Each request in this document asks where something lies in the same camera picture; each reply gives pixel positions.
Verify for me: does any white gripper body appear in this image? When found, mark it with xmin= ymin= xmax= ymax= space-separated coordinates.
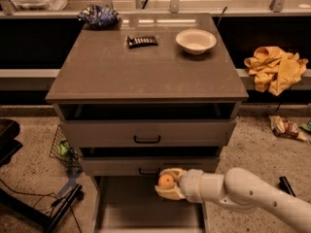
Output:
xmin=179 ymin=169 xmax=203 ymax=203

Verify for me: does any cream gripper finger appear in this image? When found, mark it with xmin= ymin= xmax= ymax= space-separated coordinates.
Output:
xmin=155 ymin=185 xmax=186 ymax=201
xmin=159 ymin=168 xmax=186 ymax=182

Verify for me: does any orange fruit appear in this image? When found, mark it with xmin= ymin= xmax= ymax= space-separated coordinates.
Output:
xmin=157 ymin=174 xmax=175 ymax=188

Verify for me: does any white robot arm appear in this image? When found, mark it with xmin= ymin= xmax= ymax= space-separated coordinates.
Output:
xmin=155 ymin=168 xmax=311 ymax=233

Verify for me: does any top grey drawer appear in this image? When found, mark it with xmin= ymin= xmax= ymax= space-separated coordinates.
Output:
xmin=60 ymin=119 xmax=236 ymax=148

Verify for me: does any grey drawer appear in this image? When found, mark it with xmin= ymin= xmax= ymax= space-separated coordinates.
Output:
xmin=60 ymin=119 xmax=236 ymax=148
xmin=79 ymin=156 xmax=220 ymax=177

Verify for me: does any bottom open drawer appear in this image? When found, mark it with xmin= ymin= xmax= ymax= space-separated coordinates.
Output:
xmin=94 ymin=176 xmax=208 ymax=233

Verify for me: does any middle grey drawer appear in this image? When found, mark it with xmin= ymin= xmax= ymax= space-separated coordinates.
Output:
xmin=79 ymin=156 xmax=220 ymax=177

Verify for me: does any grey drawer cabinet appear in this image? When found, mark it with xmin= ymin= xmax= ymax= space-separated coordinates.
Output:
xmin=47 ymin=14 xmax=248 ymax=233

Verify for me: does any black base leg right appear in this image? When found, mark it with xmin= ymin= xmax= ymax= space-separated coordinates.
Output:
xmin=279 ymin=176 xmax=295 ymax=196

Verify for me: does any black base leg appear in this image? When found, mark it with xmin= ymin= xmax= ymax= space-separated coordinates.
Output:
xmin=0 ymin=184 xmax=83 ymax=233
xmin=279 ymin=176 xmax=295 ymax=196

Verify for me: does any brown snack bag on floor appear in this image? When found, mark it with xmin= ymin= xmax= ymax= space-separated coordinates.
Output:
xmin=269 ymin=116 xmax=308 ymax=142

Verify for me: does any green item on floor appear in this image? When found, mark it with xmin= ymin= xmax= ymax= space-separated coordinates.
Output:
xmin=300 ymin=121 xmax=311 ymax=132

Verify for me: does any white bowl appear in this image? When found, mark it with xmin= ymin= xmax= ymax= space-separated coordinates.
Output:
xmin=176 ymin=29 xmax=217 ymax=55

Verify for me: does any black snack bar wrapper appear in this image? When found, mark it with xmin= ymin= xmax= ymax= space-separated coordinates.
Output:
xmin=126 ymin=36 xmax=158 ymax=49

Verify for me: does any yellow crumpled cloth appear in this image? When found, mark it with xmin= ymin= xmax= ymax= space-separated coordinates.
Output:
xmin=244 ymin=47 xmax=309 ymax=96

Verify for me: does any black base leg left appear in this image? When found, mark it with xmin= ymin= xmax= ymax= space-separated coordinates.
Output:
xmin=0 ymin=184 xmax=83 ymax=233

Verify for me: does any blue chip bag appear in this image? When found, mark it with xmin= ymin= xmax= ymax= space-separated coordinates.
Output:
xmin=78 ymin=4 xmax=121 ymax=28

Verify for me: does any black cable on floor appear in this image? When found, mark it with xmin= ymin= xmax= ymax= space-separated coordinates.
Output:
xmin=0 ymin=178 xmax=84 ymax=233

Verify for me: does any wire basket with green item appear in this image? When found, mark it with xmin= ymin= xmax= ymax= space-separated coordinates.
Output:
xmin=50 ymin=127 xmax=81 ymax=168

